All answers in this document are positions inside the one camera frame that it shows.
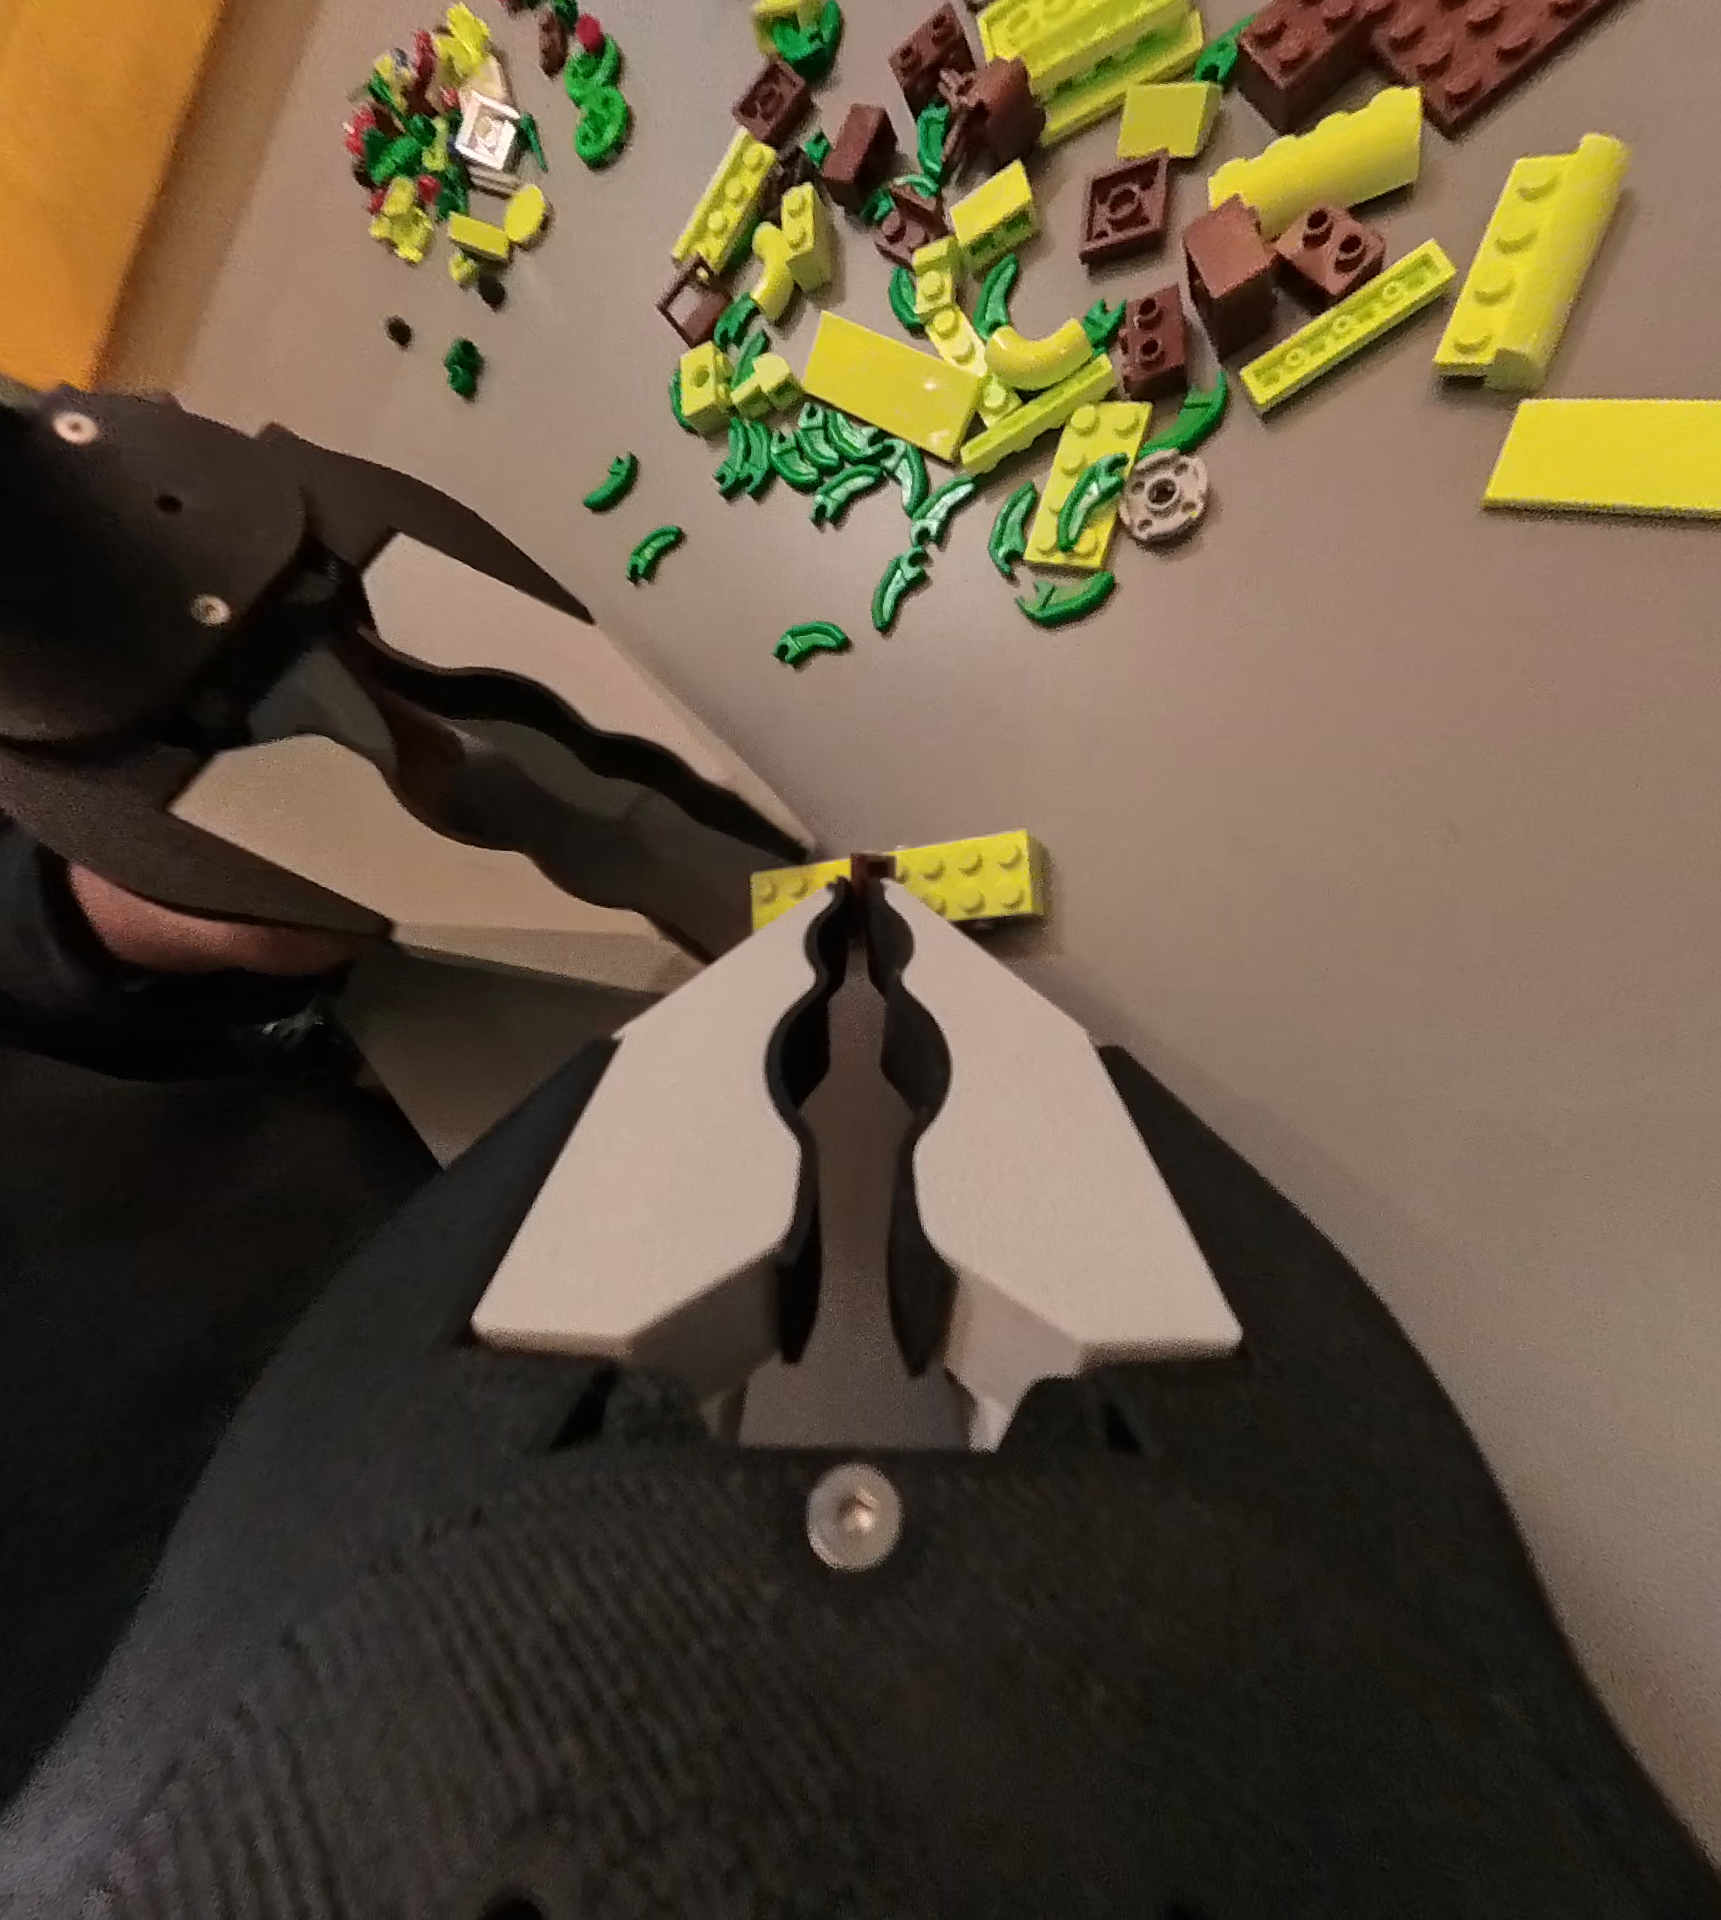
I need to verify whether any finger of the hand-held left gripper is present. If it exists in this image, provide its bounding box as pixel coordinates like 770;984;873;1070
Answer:
353;531;821;864
174;714;744;997

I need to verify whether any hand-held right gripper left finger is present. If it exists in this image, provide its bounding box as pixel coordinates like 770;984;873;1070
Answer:
469;883;863;1443

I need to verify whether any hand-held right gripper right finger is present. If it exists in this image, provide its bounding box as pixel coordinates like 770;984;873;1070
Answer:
861;883;1247;1454

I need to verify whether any yellow and brown lego assembly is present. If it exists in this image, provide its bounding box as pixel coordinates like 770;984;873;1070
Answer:
750;829;1051;943

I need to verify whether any person's left hand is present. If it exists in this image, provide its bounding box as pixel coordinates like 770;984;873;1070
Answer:
64;866;382;984

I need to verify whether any pile of toy bricks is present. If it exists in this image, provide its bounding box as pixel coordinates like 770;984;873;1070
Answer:
582;0;1721;670

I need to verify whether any pile of small toy pieces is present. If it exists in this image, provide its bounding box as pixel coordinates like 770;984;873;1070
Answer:
342;0;636;400

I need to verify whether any person's black clothing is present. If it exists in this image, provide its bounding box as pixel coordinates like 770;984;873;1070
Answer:
0;1034;447;1920

